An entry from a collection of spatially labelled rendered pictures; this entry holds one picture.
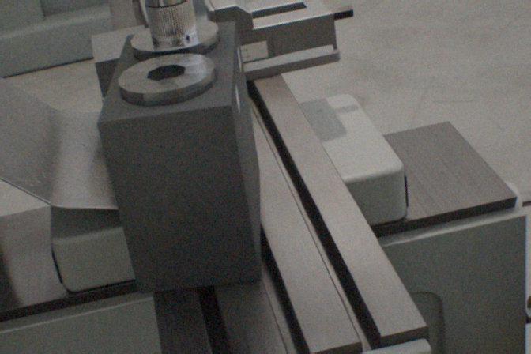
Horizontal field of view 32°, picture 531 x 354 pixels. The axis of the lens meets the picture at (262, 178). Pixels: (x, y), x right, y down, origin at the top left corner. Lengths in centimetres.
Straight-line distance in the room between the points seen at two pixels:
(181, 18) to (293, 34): 43
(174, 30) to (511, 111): 243
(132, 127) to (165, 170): 5
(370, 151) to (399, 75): 228
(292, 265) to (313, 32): 51
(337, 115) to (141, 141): 66
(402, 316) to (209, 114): 24
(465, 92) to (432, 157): 194
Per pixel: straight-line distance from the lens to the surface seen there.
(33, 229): 148
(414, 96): 341
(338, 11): 139
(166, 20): 91
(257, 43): 132
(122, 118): 81
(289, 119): 119
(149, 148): 82
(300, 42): 134
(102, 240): 125
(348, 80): 359
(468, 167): 145
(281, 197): 101
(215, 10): 129
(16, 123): 135
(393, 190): 129
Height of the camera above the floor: 143
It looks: 29 degrees down
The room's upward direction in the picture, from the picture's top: 9 degrees counter-clockwise
